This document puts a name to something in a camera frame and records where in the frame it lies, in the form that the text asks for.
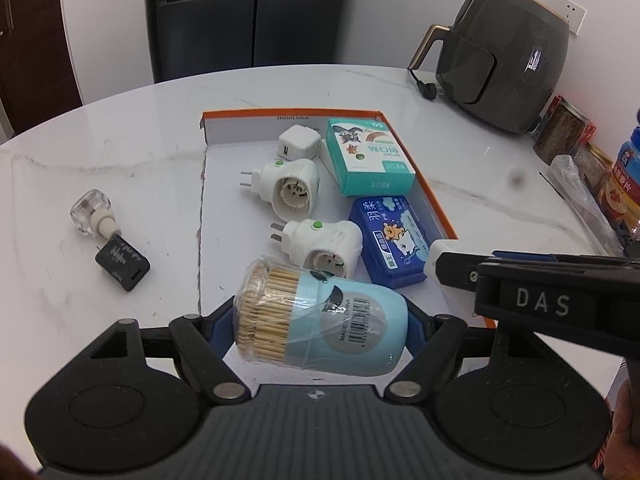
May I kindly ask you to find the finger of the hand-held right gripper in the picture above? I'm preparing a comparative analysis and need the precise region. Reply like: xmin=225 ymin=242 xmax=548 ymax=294
xmin=434 ymin=250 xmax=640 ymax=293

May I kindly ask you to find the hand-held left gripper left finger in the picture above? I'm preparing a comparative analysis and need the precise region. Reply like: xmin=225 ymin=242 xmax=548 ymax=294
xmin=82 ymin=305 xmax=248 ymax=403

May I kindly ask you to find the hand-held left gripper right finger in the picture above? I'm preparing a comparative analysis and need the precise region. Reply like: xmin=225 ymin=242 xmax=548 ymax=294
xmin=385 ymin=300 xmax=538 ymax=403

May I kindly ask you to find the blue wet wipes pack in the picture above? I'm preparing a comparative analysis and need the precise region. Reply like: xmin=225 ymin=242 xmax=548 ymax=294
xmin=348 ymin=194 xmax=433 ymax=289

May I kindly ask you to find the light blue toothpick jar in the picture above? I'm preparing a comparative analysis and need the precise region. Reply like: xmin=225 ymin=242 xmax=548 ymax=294
xmin=232 ymin=257 xmax=410 ymax=376

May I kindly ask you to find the white plug-in heater device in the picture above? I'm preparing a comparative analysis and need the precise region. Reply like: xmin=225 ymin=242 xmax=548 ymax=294
xmin=270 ymin=219 xmax=362 ymax=278
xmin=239 ymin=158 xmax=321 ymax=223

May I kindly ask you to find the orange-rimmed white cardboard box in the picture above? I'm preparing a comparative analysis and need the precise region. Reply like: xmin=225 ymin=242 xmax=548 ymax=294
xmin=197 ymin=108 xmax=501 ymax=376

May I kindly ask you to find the teal bandage box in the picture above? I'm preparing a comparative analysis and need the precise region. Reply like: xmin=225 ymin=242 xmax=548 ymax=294
xmin=326 ymin=118 xmax=417 ymax=197

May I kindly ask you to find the white usb charger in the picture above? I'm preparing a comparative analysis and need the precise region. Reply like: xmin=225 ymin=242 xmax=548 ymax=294
xmin=274 ymin=126 xmax=321 ymax=162

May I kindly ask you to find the person's right forearm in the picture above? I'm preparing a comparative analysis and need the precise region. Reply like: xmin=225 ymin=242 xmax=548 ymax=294
xmin=602 ymin=375 xmax=640 ymax=480

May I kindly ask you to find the black charger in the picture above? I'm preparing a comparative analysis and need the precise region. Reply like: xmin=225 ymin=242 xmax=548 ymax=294
xmin=94 ymin=234 xmax=151 ymax=293

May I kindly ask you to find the clear plastic bag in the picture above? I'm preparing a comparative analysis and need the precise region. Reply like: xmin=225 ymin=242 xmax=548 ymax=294
xmin=540 ymin=155 xmax=626 ymax=256

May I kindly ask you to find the blue-capped orange label bottle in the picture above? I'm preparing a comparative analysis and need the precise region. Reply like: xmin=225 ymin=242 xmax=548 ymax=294
xmin=597 ymin=110 xmax=640 ymax=233

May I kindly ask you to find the glass jar with golden lid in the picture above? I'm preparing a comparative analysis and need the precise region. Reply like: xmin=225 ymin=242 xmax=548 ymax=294
xmin=572 ymin=142 xmax=615 ymax=186

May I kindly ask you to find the clear glass bottle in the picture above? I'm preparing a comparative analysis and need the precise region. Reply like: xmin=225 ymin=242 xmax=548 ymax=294
xmin=71 ymin=189 xmax=123 ymax=237

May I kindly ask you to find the dark grey air fryer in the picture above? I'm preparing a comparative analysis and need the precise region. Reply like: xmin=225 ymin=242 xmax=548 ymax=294
xmin=407 ymin=0 xmax=571 ymax=134

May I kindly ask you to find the dark grey refrigerator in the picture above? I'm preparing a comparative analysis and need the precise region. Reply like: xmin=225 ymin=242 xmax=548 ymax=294
xmin=144 ymin=0 xmax=351 ymax=84

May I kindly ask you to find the dark brown door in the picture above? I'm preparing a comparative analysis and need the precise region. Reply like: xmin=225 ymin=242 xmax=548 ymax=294
xmin=0 ymin=0 xmax=83 ymax=136

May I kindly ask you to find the black power plug cable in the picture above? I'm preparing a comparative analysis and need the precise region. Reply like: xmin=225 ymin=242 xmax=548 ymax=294
xmin=410 ymin=67 xmax=441 ymax=101

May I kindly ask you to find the white wall socket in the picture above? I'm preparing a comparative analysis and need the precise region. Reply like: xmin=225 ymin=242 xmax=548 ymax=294
xmin=555 ymin=0 xmax=587 ymax=36

